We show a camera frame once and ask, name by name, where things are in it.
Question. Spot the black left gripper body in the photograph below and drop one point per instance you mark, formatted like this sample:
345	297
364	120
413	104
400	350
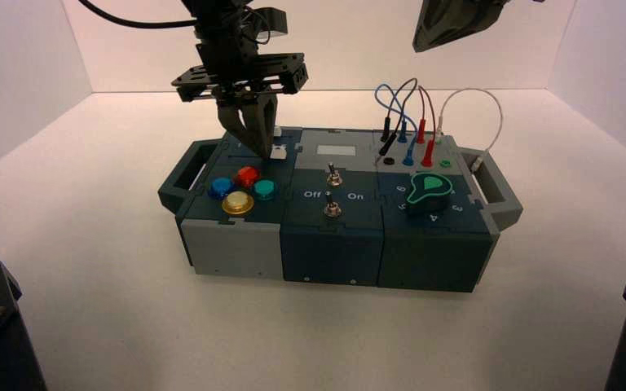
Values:
237	73

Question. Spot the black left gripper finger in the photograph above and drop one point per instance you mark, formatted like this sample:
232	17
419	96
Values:
268	119
240	127

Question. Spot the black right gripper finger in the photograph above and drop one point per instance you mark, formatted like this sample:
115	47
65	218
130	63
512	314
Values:
475	16
434	27

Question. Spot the white slider knob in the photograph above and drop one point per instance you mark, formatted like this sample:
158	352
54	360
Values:
279	153
278	131

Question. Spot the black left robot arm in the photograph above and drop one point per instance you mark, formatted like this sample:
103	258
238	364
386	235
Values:
221	21

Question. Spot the red round push button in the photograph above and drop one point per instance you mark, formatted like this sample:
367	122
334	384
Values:
247	175

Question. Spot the blue round push button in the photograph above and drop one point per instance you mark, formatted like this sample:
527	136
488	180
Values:
220	187

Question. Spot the teal round push button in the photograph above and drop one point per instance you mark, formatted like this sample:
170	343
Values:
264	189

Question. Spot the grey display panel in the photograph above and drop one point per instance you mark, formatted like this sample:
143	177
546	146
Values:
337	150

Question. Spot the yellow round push button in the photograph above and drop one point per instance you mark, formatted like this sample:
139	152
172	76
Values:
238	203

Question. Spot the black banana socket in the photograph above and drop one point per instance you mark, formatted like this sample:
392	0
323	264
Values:
389	161

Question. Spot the green banana socket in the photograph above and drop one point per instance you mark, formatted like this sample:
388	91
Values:
445	162

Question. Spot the blue and grey task box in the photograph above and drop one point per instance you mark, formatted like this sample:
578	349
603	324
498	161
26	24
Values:
334	243

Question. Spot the black knob with green pointer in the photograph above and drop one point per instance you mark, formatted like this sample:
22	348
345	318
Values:
426	194

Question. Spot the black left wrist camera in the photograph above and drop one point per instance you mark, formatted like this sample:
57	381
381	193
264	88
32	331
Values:
272	24

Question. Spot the metal toggle switch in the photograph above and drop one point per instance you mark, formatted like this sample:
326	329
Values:
332	175
332	208

